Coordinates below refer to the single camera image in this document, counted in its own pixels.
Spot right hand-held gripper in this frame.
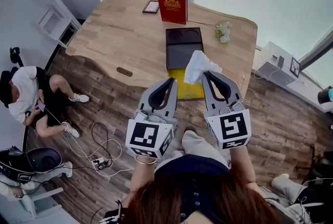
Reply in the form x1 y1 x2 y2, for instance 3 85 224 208
201 71 252 151

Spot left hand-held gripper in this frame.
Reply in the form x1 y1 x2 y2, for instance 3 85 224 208
125 77 180 159

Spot white cloth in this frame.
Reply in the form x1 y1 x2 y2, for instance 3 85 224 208
183 50 223 85

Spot person's left forearm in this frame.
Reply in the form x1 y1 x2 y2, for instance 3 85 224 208
129 156 158 200

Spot person's right forearm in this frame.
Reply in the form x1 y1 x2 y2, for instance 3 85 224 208
228 145 257 187

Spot white air conditioner unit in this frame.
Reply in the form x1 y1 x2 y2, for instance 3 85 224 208
256 41 300 86

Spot person's beige trouser legs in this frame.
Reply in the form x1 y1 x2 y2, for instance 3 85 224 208
156 126 231 174

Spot white artificial flower sprig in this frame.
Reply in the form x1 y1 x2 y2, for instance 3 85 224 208
187 20 233 44

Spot person's dark blue top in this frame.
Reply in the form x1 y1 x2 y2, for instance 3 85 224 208
153 154 231 224

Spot red book gold emblem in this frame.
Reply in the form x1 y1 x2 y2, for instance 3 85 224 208
155 0 188 25

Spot black cup teal lid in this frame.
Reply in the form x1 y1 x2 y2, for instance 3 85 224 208
317 85 333 104

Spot black dome-shaped device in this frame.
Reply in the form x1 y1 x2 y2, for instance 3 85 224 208
0 147 62 182

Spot white and black machine shell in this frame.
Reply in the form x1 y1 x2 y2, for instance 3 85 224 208
286 186 333 224

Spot white plastic chair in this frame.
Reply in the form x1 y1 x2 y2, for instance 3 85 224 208
0 183 65 220

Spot thin metal bracelet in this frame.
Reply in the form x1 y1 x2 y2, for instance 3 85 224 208
134 155 158 165

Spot black floor cable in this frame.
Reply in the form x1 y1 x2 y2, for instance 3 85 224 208
91 122 114 170

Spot black standing deer picture frame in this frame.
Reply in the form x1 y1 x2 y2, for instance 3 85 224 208
289 56 301 75

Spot small black flat picture frame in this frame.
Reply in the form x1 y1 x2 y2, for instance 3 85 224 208
142 0 160 15

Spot white power strip with cables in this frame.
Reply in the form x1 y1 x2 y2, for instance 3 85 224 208
43 108 135 177

